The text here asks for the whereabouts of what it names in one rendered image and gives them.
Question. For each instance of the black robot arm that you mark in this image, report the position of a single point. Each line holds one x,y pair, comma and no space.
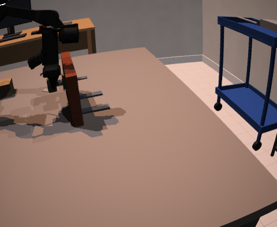
67,33

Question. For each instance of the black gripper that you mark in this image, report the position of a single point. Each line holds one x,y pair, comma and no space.
53,71

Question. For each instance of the tan cardboard box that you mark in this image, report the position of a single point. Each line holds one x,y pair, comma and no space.
6,88

